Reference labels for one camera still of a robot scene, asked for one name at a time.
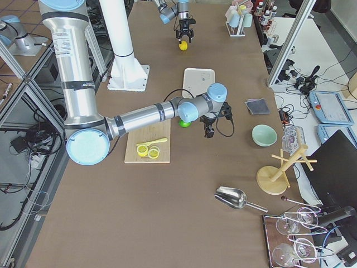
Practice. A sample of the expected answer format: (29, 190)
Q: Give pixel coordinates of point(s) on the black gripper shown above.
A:
(184, 24)
(208, 119)

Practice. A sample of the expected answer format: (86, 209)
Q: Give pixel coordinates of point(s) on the yellow lemon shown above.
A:
(183, 46)

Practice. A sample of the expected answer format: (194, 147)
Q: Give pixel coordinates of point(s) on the green lime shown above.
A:
(184, 124)

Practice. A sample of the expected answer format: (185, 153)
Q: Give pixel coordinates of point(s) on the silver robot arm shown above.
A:
(89, 133)
(179, 11)

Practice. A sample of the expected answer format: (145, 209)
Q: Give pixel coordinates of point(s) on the beige rabbit tray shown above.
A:
(196, 81)

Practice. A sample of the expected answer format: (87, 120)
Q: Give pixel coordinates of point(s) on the grey cloth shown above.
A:
(257, 106)

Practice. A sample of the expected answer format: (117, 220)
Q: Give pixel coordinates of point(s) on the green bowl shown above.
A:
(264, 135)

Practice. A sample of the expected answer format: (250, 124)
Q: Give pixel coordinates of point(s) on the blue cup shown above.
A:
(234, 21)

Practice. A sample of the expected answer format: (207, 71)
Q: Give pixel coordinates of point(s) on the white cup rack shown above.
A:
(235, 32)

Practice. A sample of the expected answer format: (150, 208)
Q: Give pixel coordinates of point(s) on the green cup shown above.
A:
(247, 20)

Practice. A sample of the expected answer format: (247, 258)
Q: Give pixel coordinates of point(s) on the wooden cutting board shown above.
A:
(149, 133)

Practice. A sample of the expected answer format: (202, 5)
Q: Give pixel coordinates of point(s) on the white pillar base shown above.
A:
(127, 73)

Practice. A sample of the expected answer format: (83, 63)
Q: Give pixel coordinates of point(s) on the lemon slice back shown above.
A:
(154, 148)

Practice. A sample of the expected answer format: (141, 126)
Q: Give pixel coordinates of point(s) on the lemon slice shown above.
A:
(142, 150)
(153, 154)
(154, 148)

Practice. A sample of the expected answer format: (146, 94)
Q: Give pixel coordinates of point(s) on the wooden mug tree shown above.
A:
(273, 180)

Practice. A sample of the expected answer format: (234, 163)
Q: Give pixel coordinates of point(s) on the yellow plastic knife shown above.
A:
(148, 143)

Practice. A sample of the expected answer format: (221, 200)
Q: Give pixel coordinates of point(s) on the lemon slice front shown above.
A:
(153, 154)

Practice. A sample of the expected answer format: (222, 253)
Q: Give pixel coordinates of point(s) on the metal scoop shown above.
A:
(235, 198)

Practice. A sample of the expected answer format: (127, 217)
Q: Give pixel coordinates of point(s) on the lemon slice top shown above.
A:
(142, 150)

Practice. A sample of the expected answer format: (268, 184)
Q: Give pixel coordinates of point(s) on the blue teach pendant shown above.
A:
(325, 131)
(330, 108)

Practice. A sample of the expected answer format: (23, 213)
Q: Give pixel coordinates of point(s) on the wine glass rack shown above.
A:
(289, 238)

